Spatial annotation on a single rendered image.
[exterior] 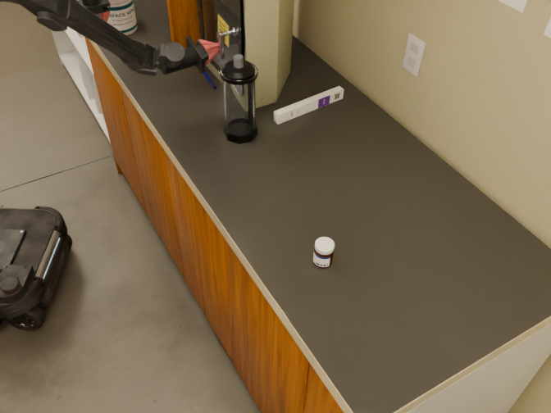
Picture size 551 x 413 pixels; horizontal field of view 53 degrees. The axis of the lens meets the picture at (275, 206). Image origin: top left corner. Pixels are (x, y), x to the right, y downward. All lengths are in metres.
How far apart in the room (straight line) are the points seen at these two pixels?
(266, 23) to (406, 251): 0.78
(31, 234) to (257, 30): 1.37
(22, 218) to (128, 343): 0.73
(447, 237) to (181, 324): 1.29
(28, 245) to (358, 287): 1.57
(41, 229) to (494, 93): 1.86
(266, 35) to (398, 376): 1.04
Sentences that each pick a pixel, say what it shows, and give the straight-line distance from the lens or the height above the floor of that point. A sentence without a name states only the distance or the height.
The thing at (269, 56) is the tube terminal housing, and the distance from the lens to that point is 1.77.
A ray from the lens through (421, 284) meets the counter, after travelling 1.38.
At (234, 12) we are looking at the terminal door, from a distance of 1.69.
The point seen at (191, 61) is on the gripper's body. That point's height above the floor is 1.15.
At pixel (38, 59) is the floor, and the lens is 4.23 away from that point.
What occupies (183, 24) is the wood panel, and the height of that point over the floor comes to 1.09.
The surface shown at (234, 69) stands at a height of 1.18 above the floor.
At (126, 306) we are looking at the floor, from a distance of 2.49.
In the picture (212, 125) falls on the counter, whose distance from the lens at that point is 1.77.
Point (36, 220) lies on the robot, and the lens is 2.61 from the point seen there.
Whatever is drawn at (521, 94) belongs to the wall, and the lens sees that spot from 1.52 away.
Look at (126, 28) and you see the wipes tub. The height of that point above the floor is 0.97.
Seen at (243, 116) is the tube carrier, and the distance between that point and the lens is 1.64.
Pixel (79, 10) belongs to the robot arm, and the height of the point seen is 1.40.
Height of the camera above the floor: 2.00
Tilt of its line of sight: 45 degrees down
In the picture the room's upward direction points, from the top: 2 degrees clockwise
